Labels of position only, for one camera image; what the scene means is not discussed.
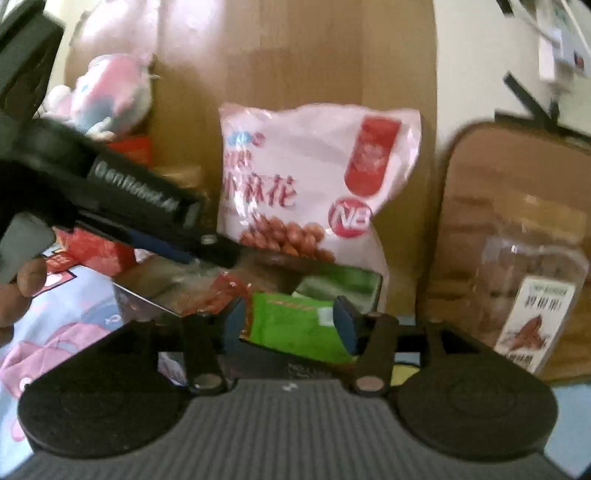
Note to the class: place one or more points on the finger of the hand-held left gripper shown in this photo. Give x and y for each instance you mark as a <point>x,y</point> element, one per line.
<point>157,244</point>
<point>217,251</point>

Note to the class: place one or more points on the brown cushion pad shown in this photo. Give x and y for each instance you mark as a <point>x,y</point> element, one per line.
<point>466,184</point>

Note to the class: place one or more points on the printed blanket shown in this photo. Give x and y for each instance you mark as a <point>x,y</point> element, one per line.
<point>69,323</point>

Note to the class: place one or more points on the pink plush toy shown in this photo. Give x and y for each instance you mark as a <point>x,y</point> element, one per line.
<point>111,92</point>

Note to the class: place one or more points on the jar of pale nuts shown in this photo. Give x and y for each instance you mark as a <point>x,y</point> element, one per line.
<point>184,177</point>

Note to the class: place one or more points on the red snack packet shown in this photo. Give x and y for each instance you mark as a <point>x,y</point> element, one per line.
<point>221,293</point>

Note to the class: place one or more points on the person's left hand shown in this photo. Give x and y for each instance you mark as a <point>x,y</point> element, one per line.
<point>25,286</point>

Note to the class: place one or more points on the white power strip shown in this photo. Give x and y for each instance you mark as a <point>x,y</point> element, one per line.
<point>556,50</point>

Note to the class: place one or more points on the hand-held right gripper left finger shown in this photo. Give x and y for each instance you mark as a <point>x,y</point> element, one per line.
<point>233,323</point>

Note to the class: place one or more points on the bright green snack packet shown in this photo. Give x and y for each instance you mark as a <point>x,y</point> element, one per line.
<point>286,323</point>

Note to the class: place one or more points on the pink snack bag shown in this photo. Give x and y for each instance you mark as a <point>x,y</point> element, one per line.
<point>300,175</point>

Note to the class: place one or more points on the jar of brown nuts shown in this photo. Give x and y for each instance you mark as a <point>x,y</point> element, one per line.
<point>517,258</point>

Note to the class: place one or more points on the black tape strip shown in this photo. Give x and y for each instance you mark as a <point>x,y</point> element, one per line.
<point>526,91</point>
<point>531,122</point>

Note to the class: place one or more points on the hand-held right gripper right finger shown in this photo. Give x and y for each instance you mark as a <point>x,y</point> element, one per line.
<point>346,327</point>

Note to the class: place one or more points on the black printed box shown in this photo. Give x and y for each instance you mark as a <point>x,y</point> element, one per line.
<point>286,367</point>

